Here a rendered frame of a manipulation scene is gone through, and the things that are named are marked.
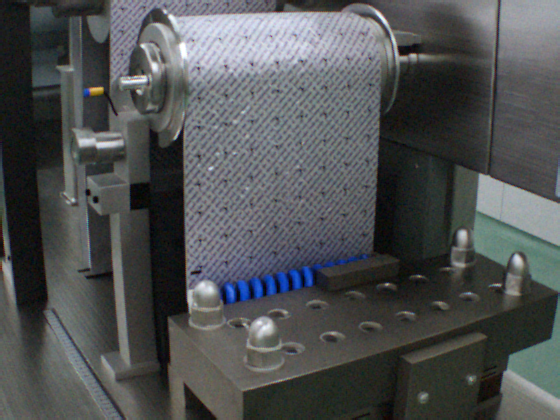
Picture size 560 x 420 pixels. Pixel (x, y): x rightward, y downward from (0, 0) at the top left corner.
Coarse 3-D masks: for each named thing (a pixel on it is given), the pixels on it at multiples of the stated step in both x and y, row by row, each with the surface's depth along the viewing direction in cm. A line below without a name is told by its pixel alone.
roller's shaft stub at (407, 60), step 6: (402, 48) 94; (408, 48) 93; (402, 54) 93; (408, 54) 93; (414, 54) 93; (402, 60) 93; (408, 60) 93; (414, 60) 93; (402, 66) 93; (408, 66) 94; (414, 66) 93; (402, 72) 94; (408, 72) 94; (414, 72) 94; (402, 78) 95; (408, 78) 95
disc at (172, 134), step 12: (156, 12) 78; (168, 12) 76; (144, 24) 81; (168, 24) 75; (180, 36) 74; (180, 48) 73; (180, 60) 74; (180, 72) 74; (180, 84) 74; (180, 96) 75; (180, 108) 75; (180, 120) 76; (156, 132) 82; (168, 132) 79; (180, 132) 77; (168, 144) 79
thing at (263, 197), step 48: (192, 144) 77; (240, 144) 80; (288, 144) 83; (336, 144) 86; (192, 192) 79; (240, 192) 81; (288, 192) 84; (336, 192) 88; (192, 240) 80; (240, 240) 83; (288, 240) 86; (336, 240) 89; (192, 288) 82
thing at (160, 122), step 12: (156, 24) 77; (144, 36) 80; (156, 36) 77; (168, 36) 75; (168, 48) 75; (168, 60) 75; (384, 60) 87; (168, 72) 76; (384, 72) 87; (168, 84) 76; (384, 84) 88; (168, 96) 76; (168, 108) 77; (156, 120) 80; (168, 120) 77
